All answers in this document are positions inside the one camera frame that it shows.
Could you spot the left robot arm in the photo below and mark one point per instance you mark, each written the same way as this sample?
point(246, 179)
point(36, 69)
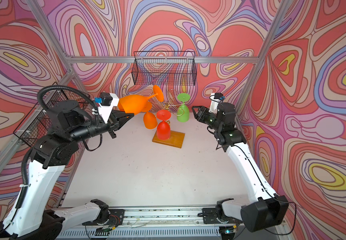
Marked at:
point(46, 160)

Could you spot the black wire basket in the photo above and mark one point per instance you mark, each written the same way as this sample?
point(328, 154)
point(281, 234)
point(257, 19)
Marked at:
point(171, 68)
point(41, 126)

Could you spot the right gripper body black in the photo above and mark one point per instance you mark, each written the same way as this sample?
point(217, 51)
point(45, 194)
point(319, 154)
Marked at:
point(210, 119)

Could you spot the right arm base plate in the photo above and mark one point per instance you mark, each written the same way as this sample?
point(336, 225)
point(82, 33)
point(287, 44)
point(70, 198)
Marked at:
point(212, 216)

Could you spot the green wine glass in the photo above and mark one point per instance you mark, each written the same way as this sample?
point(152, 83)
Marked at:
point(183, 112)

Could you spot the black wire basket left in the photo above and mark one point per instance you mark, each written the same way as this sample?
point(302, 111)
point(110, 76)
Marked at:
point(41, 126)

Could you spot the wooden rack base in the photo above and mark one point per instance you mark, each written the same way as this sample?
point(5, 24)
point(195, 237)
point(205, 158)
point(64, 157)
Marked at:
point(176, 140)

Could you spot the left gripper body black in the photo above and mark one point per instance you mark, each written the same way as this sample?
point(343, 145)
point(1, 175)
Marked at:
point(97, 128)

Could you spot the red wine glass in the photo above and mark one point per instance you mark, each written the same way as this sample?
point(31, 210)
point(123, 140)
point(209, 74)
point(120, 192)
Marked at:
point(163, 128)

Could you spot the aluminium mounting rail front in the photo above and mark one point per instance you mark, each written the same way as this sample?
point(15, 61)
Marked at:
point(172, 223)

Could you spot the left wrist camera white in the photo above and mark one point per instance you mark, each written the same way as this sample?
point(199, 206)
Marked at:
point(106, 102)

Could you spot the black wire basket back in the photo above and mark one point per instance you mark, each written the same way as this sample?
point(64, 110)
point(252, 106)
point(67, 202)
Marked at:
point(171, 68)

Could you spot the orange wine glass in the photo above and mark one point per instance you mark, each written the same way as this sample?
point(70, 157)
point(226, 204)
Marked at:
point(150, 120)
point(134, 104)

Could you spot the gold wire glass rack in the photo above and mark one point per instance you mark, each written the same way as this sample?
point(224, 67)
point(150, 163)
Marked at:
point(167, 105)

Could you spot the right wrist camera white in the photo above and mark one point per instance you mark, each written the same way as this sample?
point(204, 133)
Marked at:
point(216, 99)

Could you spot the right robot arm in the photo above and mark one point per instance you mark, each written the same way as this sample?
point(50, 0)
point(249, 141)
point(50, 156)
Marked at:
point(264, 208)

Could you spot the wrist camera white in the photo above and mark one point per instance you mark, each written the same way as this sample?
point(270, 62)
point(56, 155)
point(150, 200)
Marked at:
point(106, 102)
point(216, 99)

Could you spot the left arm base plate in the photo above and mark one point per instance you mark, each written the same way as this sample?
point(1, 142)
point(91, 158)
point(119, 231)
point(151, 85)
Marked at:
point(115, 219)

